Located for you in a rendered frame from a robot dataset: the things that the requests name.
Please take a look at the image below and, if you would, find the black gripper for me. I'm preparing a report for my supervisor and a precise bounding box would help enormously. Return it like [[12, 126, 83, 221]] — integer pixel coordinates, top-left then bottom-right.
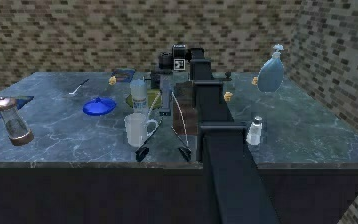
[[134, 51, 193, 163]]

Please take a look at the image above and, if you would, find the white spray can blue label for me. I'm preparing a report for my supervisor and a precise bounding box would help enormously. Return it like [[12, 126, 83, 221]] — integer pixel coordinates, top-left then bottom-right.
[[129, 78, 149, 115]]

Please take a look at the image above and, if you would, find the pale blue spray bottle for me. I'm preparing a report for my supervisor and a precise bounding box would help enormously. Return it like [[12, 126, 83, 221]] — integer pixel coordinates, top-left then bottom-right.
[[257, 43, 286, 94]]

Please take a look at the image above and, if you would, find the white mug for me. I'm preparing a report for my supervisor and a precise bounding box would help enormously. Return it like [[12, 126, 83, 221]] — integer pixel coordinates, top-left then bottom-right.
[[123, 112, 159, 148]]

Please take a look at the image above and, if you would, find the green plate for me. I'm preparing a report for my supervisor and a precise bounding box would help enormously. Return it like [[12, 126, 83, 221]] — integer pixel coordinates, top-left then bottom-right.
[[125, 89, 164, 110]]

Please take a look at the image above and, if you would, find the brown box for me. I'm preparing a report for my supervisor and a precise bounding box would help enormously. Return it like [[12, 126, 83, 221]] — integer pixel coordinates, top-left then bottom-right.
[[171, 81, 200, 136]]

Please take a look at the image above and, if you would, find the blue round lid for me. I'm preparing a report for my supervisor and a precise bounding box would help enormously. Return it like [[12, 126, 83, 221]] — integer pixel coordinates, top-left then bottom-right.
[[82, 96, 118, 117]]

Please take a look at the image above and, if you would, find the white salt shaker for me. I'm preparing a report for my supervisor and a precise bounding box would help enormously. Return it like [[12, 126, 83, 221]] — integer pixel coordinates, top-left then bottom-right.
[[245, 115, 264, 146]]

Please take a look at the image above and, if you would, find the dark marble top table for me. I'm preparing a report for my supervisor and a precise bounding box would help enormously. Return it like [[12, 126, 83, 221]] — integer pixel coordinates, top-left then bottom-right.
[[0, 71, 358, 224]]

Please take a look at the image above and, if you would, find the white spoon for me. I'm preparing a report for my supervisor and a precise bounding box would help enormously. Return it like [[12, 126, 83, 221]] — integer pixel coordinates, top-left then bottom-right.
[[68, 78, 90, 96]]

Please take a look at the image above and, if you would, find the glass pepper grinder brown base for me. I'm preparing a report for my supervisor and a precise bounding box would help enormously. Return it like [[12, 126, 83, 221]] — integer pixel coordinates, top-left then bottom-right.
[[0, 96, 35, 147]]

